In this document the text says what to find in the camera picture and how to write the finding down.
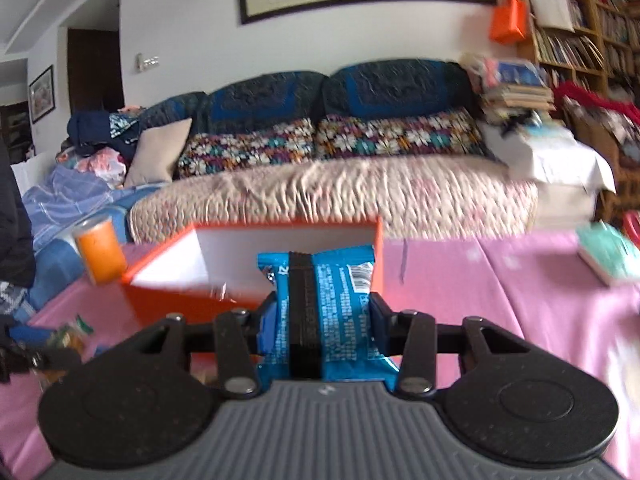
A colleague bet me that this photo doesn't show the blue checked blanket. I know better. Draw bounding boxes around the blue checked blanket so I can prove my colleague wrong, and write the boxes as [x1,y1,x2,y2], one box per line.
[20,165,132,311]

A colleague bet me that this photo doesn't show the stack of books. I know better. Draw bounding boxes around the stack of books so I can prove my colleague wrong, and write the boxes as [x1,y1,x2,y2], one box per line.
[461,52,558,125]

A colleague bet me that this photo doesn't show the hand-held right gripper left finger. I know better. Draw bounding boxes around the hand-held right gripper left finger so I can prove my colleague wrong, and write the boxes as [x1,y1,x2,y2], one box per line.
[122,292,277,401]

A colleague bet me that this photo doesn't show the pile of clothes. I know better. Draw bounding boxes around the pile of clothes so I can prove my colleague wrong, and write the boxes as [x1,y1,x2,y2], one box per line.
[55,105,151,188]

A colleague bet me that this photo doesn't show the dark blue patterned sofa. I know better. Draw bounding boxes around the dark blue patterned sofa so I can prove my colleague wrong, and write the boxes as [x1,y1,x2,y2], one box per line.
[125,57,541,248]

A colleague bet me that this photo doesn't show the white cloth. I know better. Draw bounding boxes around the white cloth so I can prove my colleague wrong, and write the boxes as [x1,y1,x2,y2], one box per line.
[480,120,619,196]

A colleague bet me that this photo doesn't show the small framed picture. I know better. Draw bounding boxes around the small framed picture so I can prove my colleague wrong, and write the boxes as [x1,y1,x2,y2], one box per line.
[28,64,55,125]

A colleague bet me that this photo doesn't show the pink tablecloth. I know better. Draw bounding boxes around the pink tablecloth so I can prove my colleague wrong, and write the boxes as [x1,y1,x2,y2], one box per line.
[0,230,640,480]

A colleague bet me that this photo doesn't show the green orange snack packet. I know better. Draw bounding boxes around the green orange snack packet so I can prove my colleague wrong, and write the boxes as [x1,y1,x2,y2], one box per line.
[46,314,97,392]

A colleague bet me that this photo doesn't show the beige pillow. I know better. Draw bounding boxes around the beige pillow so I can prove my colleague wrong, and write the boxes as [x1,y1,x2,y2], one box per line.
[124,117,194,189]

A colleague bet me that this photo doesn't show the red cloth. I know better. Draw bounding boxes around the red cloth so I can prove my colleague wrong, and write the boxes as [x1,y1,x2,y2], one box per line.
[554,81,640,123]

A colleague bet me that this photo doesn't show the beige quilted sofa cover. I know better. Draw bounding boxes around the beige quilted sofa cover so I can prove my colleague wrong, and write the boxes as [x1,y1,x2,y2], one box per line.
[127,152,540,247]

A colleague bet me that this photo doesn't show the wooden bookshelf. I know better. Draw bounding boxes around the wooden bookshelf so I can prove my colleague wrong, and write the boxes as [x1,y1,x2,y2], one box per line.
[500,0,640,111]

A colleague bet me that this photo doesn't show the dark wooden door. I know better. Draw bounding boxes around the dark wooden door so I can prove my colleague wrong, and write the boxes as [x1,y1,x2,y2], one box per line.
[66,27,125,116]

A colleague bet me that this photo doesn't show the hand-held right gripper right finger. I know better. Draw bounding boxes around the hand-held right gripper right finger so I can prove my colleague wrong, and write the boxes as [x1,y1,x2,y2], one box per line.
[367,292,527,397]

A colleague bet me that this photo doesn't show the orange can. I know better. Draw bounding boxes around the orange can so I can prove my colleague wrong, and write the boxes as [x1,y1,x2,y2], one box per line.
[72,214,128,287]

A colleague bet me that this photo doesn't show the teal book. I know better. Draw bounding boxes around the teal book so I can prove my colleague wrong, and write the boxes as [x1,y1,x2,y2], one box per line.
[575,221,640,287]

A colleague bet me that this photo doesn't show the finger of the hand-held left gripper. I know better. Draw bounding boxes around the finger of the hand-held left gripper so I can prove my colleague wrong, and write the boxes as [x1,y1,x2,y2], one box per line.
[0,342,85,386]

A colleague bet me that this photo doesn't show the blue snack packet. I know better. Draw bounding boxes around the blue snack packet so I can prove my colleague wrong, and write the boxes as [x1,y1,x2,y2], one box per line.
[256,245,401,393]

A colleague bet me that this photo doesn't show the orange paper bag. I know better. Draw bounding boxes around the orange paper bag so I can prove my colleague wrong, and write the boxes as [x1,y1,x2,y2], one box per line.
[489,0,531,45]

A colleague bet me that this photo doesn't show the orange cardboard box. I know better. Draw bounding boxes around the orange cardboard box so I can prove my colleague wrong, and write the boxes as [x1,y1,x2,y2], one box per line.
[120,217,385,358]

